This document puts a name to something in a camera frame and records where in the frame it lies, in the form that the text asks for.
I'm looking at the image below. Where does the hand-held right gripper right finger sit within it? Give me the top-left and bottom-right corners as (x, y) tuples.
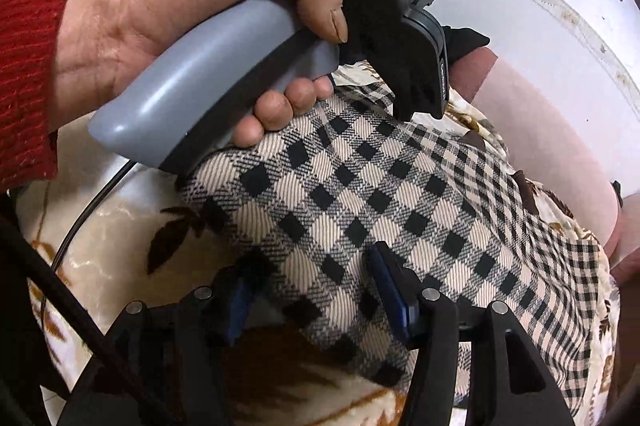
(365, 241), (576, 426)

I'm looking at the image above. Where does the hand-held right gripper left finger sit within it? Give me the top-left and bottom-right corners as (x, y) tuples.
(55, 256), (263, 426)

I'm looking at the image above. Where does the black and beige checkered jacket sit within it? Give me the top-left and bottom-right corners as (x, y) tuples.
(180, 80), (621, 426)

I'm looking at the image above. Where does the person's left forearm red sleeve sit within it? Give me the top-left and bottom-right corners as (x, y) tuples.
(0, 0), (77, 197)

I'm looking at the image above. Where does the person's left hand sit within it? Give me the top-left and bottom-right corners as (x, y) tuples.
(52, 0), (349, 147)

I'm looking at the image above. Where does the floral printed blanket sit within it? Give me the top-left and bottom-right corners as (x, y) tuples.
(15, 58), (621, 426)

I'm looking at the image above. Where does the pink upholstered headboard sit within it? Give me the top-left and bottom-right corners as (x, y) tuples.
(450, 48), (640, 287)

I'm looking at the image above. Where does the black garment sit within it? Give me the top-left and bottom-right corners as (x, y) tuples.
(442, 26), (492, 66)

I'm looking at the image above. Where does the thick black cable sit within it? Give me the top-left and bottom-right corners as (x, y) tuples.
(0, 221), (176, 426)

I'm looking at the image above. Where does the thin black cable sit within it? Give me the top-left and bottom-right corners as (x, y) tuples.
(52, 158), (136, 271)

